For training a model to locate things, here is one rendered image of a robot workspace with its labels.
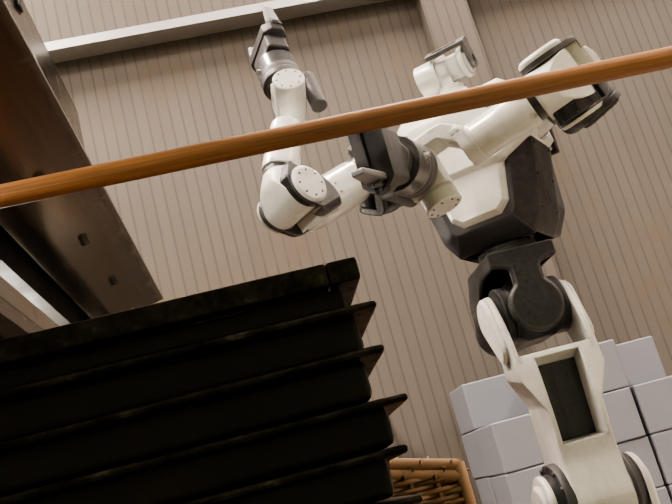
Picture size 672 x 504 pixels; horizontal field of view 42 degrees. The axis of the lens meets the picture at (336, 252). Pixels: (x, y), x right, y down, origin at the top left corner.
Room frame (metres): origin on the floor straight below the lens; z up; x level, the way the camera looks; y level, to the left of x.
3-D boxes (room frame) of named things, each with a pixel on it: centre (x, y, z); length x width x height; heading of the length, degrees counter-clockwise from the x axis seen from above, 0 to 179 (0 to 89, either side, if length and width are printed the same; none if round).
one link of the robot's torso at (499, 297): (1.67, -0.32, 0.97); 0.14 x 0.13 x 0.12; 97
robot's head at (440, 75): (1.64, -0.30, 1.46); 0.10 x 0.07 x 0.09; 63
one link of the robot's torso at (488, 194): (1.70, -0.34, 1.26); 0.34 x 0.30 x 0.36; 63
